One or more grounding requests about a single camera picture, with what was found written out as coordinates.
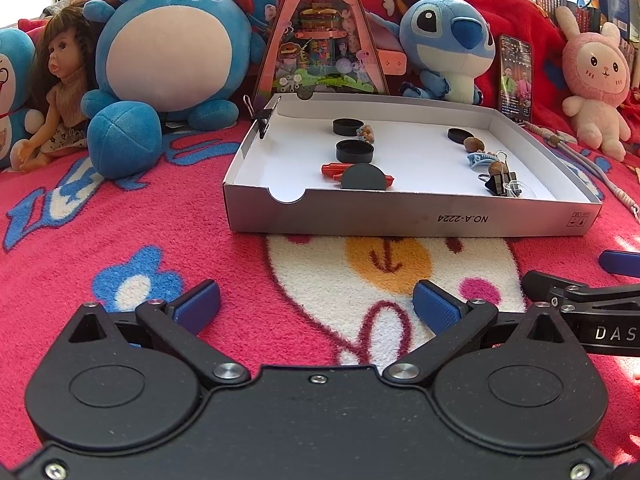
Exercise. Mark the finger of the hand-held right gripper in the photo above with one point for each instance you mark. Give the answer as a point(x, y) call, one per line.
point(550, 285)
point(620, 262)

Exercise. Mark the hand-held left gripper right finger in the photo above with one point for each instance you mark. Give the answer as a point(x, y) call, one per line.
point(435, 307)

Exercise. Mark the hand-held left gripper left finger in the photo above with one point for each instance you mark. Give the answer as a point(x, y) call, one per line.
point(197, 305)

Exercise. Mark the white cardboard box tray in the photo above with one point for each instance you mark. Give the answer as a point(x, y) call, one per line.
point(400, 217)

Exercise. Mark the clear round plastic lens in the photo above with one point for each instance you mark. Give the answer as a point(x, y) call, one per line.
point(525, 191)

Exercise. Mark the large black binder clip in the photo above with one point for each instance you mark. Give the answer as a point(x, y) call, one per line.
point(500, 186)

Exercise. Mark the brown walnut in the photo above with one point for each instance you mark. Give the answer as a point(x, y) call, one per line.
point(474, 144)
point(497, 168)

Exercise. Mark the blue hair clip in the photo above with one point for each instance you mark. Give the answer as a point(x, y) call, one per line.
point(477, 161)

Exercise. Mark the thin black disc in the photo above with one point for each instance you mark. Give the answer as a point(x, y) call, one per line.
point(364, 177)

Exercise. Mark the red pointed plastic piece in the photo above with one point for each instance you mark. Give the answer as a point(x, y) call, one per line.
point(334, 177)
point(332, 166)

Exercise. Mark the large black round lid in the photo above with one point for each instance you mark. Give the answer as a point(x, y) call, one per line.
point(460, 136)

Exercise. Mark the black round cap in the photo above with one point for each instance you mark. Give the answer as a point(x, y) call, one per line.
point(355, 151)
point(347, 126)

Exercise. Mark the beaded hair clip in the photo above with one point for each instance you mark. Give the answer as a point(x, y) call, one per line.
point(367, 133)

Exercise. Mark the red cartoon printed blanket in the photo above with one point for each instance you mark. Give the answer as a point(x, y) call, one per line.
point(150, 220)

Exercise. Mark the pink rabbit plush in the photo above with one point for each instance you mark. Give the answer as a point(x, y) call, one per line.
point(595, 70)

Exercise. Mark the small black binder clip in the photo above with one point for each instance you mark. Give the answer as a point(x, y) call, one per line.
point(261, 116)

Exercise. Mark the black smartphone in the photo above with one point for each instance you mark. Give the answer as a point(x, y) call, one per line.
point(515, 80)

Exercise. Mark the blue round mouse plush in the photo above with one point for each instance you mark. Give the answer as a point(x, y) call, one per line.
point(170, 60)

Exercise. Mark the blue alien plush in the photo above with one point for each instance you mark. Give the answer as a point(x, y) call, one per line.
point(440, 30)

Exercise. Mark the brown-haired doll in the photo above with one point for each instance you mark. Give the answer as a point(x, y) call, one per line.
point(62, 60)

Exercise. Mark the pink triangular toy house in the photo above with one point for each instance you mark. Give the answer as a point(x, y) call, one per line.
point(320, 35)

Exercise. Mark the blue cat plush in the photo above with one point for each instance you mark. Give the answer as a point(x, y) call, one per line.
point(15, 60)

